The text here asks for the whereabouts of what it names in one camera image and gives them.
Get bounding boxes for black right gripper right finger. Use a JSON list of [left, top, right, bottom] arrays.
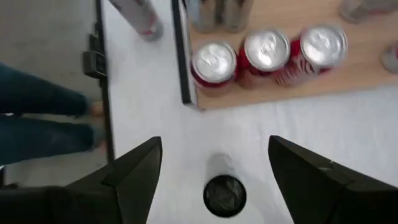
[[269, 135, 398, 224]]

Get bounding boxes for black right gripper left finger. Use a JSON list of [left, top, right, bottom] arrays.
[[0, 136, 163, 224]]

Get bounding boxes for red Coca-Cola can black print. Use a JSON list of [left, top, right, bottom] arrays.
[[189, 40, 239, 98], [275, 23, 349, 86]]

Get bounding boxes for red Coca-Cola can white script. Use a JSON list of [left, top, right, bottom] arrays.
[[238, 29, 292, 91]]

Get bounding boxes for blue silver Red Bull can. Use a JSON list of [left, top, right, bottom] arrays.
[[185, 0, 220, 34]]

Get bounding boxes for person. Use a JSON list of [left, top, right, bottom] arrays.
[[0, 60, 106, 166]]

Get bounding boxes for white Celsius can black lid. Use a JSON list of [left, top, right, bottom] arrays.
[[202, 152, 248, 218], [108, 0, 165, 42]]

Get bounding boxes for wooden tray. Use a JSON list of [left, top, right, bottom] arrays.
[[170, 0, 398, 111]]

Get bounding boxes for black aluminium table frame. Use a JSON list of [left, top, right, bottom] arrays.
[[94, 0, 115, 164]]

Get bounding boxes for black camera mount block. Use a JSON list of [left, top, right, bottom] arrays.
[[82, 33, 108, 79]]

